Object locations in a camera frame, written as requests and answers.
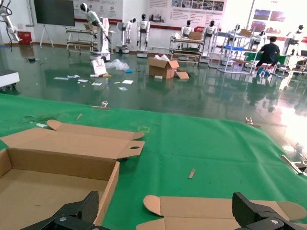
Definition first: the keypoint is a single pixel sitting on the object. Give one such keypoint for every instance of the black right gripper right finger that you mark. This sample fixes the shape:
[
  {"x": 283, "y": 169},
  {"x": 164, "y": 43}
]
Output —
[{"x": 254, "y": 213}]

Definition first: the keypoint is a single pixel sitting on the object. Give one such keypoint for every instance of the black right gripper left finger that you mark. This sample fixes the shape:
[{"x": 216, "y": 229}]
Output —
[{"x": 79, "y": 210}]

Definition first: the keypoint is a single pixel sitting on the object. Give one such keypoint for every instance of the white industrial robot arm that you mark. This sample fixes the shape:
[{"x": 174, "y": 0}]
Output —
[{"x": 10, "y": 26}]

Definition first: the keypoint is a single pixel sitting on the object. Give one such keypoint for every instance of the open cardboard mailer box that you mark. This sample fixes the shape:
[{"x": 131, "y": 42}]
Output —
[{"x": 204, "y": 208}]

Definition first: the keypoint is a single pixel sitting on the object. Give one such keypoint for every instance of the cardboard box with round hole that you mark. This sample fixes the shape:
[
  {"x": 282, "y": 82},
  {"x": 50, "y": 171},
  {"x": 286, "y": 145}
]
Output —
[{"x": 60, "y": 143}]

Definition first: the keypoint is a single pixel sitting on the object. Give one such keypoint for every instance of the red box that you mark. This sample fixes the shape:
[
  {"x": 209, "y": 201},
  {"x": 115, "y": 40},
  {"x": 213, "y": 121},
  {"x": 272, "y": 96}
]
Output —
[{"x": 25, "y": 37}]

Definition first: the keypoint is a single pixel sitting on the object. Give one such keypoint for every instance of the silver metal table clamp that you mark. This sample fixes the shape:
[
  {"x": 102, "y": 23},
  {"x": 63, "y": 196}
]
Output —
[{"x": 292, "y": 164}]

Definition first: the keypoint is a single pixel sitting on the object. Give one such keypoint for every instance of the flat cardboard strip scrap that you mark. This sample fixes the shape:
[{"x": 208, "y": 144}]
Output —
[{"x": 192, "y": 173}]

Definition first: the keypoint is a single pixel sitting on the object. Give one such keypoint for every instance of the metal binder clip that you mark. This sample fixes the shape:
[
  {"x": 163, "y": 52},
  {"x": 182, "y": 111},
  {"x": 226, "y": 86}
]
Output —
[
  {"x": 249, "y": 121},
  {"x": 104, "y": 105}
]

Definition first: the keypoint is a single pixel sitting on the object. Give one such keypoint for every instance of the green table cloth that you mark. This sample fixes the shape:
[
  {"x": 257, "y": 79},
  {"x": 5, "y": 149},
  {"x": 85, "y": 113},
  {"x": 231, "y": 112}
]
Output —
[{"x": 192, "y": 143}]

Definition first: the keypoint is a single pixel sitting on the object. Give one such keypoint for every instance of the white paper scrap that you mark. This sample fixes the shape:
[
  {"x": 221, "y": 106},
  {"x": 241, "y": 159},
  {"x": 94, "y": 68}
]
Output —
[{"x": 40, "y": 124}]

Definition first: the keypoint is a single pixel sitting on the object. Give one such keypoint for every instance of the thin wooden stick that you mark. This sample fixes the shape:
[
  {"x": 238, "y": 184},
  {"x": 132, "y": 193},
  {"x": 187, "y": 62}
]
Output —
[{"x": 79, "y": 116}]

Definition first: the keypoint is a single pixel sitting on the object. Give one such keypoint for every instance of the white paper sheet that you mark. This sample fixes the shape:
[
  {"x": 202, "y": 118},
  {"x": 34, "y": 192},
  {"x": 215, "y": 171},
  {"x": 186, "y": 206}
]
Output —
[
  {"x": 61, "y": 78},
  {"x": 96, "y": 83},
  {"x": 82, "y": 81},
  {"x": 73, "y": 76},
  {"x": 123, "y": 88},
  {"x": 127, "y": 82}
]

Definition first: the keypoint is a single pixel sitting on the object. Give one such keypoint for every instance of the white paper bag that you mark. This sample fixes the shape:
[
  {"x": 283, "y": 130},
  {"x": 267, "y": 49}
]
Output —
[{"x": 98, "y": 67}]

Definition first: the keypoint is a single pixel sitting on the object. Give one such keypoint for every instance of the blue crumpled item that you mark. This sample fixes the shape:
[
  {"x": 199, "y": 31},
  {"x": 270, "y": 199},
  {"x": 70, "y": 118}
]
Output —
[{"x": 129, "y": 71}]

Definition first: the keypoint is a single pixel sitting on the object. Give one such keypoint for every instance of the white low platform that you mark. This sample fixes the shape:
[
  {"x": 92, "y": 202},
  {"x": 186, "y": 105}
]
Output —
[{"x": 7, "y": 79}]

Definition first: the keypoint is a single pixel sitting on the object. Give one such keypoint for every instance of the clear plastic wrap pile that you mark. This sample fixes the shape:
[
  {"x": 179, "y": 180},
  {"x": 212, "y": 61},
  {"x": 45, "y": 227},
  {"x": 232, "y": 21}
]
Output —
[{"x": 117, "y": 64}]

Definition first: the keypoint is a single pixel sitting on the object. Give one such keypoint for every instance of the green covered work table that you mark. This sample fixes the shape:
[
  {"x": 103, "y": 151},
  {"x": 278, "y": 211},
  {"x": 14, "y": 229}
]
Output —
[{"x": 251, "y": 56}]

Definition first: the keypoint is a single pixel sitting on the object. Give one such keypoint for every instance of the seated person black shirt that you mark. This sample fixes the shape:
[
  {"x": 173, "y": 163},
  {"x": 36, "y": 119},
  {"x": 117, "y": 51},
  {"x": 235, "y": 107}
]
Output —
[{"x": 269, "y": 51}]

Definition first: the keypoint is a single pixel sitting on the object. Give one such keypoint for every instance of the large open cardboard carton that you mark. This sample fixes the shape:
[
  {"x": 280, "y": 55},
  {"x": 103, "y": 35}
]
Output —
[{"x": 159, "y": 68}]

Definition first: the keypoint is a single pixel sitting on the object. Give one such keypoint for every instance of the white humanoid robot wheeled base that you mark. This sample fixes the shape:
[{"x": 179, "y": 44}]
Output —
[{"x": 99, "y": 36}]

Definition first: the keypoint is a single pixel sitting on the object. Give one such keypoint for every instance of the white humanoid robot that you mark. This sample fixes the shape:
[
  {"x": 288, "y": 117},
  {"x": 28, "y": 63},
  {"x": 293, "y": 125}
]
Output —
[
  {"x": 296, "y": 36},
  {"x": 260, "y": 36},
  {"x": 143, "y": 31},
  {"x": 187, "y": 30},
  {"x": 210, "y": 31},
  {"x": 124, "y": 31}
]

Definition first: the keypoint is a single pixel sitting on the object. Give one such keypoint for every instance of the white roller shelf rack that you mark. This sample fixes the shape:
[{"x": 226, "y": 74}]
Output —
[{"x": 184, "y": 49}]

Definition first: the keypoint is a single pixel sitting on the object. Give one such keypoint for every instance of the white display stand legs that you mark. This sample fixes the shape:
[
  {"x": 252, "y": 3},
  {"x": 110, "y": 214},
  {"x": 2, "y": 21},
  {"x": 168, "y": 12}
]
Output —
[{"x": 44, "y": 36}]

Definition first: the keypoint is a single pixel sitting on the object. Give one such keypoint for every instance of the small brown cardboard carton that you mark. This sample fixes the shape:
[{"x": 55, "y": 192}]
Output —
[{"x": 195, "y": 35}]

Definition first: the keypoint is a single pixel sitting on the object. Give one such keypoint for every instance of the photo display board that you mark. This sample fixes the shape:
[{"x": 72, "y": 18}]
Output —
[{"x": 268, "y": 16}]

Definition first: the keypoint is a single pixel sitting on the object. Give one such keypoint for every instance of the large black display screen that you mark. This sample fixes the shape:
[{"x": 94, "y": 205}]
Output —
[{"x": 54, "y": 12}]

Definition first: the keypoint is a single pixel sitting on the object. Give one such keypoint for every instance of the tall white tube frame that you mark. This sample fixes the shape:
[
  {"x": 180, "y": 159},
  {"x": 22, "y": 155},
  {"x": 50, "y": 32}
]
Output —
[{"x": 230, "y": 60}]

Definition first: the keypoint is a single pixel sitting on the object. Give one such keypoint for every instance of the white tube frame rack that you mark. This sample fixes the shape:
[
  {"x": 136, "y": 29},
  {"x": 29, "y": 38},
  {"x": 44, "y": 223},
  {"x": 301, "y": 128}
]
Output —
[{"x": 76, "y": 36}]

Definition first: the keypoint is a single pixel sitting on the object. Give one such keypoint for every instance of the wall poster board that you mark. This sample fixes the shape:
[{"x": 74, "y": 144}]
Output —
[{"x": 182, "y": 12}]

